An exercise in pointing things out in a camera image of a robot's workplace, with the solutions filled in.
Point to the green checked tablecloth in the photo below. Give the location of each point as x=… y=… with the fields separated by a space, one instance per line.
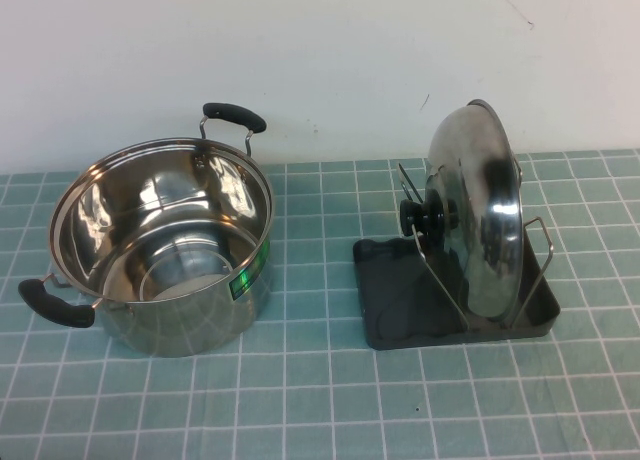
x=320 y=405

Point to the stainless steel pot lid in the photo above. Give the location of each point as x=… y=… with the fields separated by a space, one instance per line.
x=470 y=205

